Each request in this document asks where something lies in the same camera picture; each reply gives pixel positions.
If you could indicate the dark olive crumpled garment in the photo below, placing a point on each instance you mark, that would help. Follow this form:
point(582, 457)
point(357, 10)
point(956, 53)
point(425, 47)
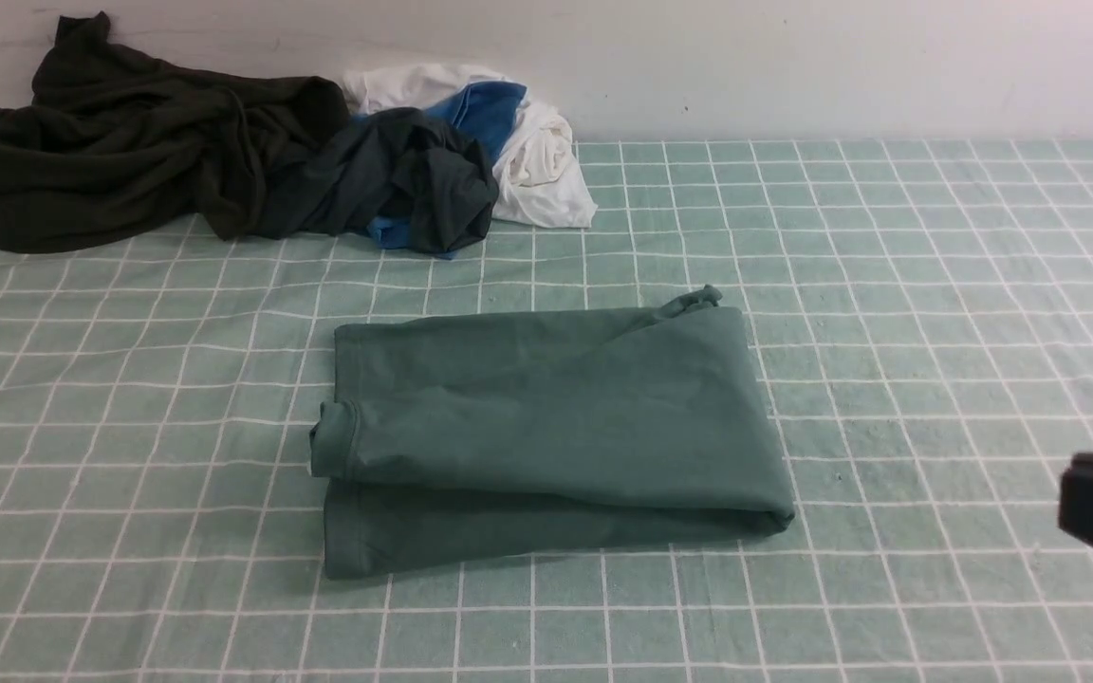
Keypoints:
point(117, 143)

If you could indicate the dark grey crumpled garment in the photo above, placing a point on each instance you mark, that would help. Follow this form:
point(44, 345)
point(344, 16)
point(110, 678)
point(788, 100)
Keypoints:
point(335, 190)

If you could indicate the green checked tablecloth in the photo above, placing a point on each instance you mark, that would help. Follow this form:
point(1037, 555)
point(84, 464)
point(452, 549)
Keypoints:
point(922, 315)

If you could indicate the blue crumpled garment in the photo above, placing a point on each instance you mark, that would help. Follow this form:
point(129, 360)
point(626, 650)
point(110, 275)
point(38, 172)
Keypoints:
point(485, 114)

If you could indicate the green long-sleeved shirt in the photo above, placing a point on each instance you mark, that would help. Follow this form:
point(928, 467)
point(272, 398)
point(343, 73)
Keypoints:
point(465, 438)

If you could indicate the white crumpled garment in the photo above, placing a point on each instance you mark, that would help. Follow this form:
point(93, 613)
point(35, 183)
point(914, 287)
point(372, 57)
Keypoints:
point(540, 180)

